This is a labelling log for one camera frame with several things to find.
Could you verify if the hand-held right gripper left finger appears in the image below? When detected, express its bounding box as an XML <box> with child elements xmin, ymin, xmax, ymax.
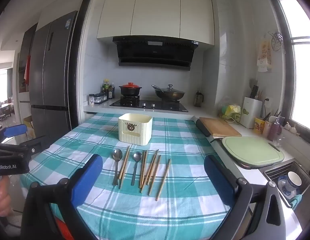
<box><xmin>21</xmin><ymin>154</ymin><xmax>103</xmax><ymax>240</ymax></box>

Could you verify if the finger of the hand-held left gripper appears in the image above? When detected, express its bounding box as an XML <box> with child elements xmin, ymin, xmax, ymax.
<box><xmin>18</xmin><ymin>135</ymin><xmax>48</xmax><ymax>155</ymax></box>
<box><xmin>0</xmin><ymin>124</ymin><xmax>28</xmax><ymax>143</ymax></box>

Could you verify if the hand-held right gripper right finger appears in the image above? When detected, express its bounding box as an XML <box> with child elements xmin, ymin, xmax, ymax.
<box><xmin>204</xmin><ymin>154</ymin><xmax>304</xmax><ymax>240</ymax></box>

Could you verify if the metal spoon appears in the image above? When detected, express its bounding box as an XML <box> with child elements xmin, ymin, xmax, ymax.
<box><xmin>112</xmin><ymin>149</ymin><xmax>123</xmax><ymax>186</ymax></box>
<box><xmin>131</xmin><ymin>151</ymin><xmax>142</xmax><ymax>186</ymax></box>

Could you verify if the bunch of wooden chopsticks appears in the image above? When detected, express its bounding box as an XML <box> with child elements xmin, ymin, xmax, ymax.
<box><xmin>118</xmin><ymin>145</ymin><xmax>172</xmax><ymax>202</ymax></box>

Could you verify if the cream ribbed utensil holder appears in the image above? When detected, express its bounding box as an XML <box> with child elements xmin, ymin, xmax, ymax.
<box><xmin>118</xmin><ymin>113</ymin><xmax>153</xmax><ymax>146</ymax></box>

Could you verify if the person's left hand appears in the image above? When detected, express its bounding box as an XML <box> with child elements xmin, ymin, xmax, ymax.
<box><xmin>0</xmin><ymin>179</ymin><xmax>13</xmax><ymax>217</ymax></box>

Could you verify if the cardboard box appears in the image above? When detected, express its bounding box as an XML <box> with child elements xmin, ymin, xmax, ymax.
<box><xmin>23</xmin><ymin>116</ymin><xmax>36</xmax><ymax>139</ymax></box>

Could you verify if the green cutting board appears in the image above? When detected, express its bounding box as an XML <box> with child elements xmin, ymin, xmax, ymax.
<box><xmin>222</xmin><ymin>136</ymin><xmax>285</xmax><ymax>168</ymax></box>

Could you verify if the wooden cutting board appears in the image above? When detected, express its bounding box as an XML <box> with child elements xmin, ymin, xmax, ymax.
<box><xmin>199</xmin><ymin>117</ymin><xmax>242</xmax><ymax>137</ymax></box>

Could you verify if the steel sink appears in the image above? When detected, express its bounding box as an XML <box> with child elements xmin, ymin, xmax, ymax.
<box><xmin>264</xmin><ymin>159</ymin><xmax>310</xmax><ymax>207</ymax></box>

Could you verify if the teal white checked tablecloth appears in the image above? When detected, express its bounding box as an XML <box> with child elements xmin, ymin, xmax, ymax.
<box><xmin>20</xmin><ymin>112</ymin><xmax>232</xmax><ymax>240</ymax></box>

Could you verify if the grey refrigerator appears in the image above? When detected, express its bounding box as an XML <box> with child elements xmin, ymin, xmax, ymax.
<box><xmin>28</xmin><ymin>10</ymin><xmax>79</xmax><ymax>150</ymax></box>

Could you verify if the red hanging cloth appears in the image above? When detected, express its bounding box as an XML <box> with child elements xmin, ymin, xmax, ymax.
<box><xmin>23</xmin><ymin>55</ymin><xmax>31</xmax><ymax>84</ymax></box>

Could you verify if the blue white bowl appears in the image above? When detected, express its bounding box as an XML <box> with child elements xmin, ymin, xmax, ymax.
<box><xmin>277</xmin><ymin>175</ymin><xmax>302</xmax><ymax>197</ymax></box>

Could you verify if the pink cup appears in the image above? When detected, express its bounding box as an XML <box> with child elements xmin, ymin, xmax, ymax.
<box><xmin>263</xmin><ymin>120</ymin><xmax>272</xmax><ymax>137</ymax></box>

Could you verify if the drinking glass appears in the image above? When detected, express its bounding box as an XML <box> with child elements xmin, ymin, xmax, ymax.
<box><xmin>274</xmin><ymin>133</ymin><xmax>285</xmax><ymax>147</ymax></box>

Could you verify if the white knife block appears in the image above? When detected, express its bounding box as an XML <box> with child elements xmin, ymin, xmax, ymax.
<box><xmin>241</xmin><ymin>97</ymin><xmax>263</xmax><ymax>129</ymax></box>

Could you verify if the purple soap bottle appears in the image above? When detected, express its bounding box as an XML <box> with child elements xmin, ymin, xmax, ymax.
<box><xmin>267</xmin><ymin>117</ymin><xmax>282</xmax><ymax>141</ymax></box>

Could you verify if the white cup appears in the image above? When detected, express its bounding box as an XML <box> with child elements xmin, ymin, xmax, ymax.
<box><xmin>287</xmin><ymin>171</ymin><xmax>302</xmax><ymax>187</ymax></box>

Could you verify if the teal rag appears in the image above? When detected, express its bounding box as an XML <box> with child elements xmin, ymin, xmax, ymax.
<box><xmin>290</xmin><ymin>194</ymin><xmax>303</xmax><ymax>209</ymax></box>

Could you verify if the dark glass press jug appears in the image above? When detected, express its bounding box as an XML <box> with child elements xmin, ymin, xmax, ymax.
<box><xmin>194</xmin><ymin>91</ymin><xmax>204</xmax><ymax>107</ymax></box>

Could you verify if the black gas hob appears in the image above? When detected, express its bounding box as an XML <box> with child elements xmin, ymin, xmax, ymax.
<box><xmin>109</xmin><ymin>97</ymin><xmax>189</xmax><ymax>112</ymax></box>

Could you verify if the black clay pot red lid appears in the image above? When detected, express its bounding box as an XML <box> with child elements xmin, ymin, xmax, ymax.
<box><xmin>119</xmin><ymin>82</ymin><xmax>142</xmax><ymax>97</ymax></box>

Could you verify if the wok with glass lid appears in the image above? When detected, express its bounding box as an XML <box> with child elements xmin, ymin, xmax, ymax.
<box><xmin>152</xmin><ymin>84</ymin><xmax>185</xmax><ymax>101</ymax></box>

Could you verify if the hanging printed paper bag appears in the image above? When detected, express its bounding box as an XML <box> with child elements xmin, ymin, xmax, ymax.
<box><xmin>256</xmin><ymin>39</ymin><xmax>273</xmax><ymax>73</ymax></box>

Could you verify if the black range hood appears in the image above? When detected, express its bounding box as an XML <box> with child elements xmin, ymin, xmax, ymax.
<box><xmin>113</xmin><ymin>37</ymin><xmax>198</xmax><ymax>71</ymax></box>

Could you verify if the window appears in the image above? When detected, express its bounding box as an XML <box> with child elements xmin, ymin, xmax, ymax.
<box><xmin>276</xmin><ymin>0</ymin><xmax>310</xmax><ymax>135</ymax></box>

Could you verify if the hanging wire rack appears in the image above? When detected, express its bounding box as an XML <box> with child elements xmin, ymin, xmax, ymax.
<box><xmin>268</xmin><ymin>31</ymin><xmax>287</xmax><ymax>54</ymax></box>

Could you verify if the white wall cabinet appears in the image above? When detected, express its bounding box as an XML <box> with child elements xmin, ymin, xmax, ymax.
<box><xmin>97</xmin><ymin>0</ymin><xmax>215</xmax><ymax>46</ymax></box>

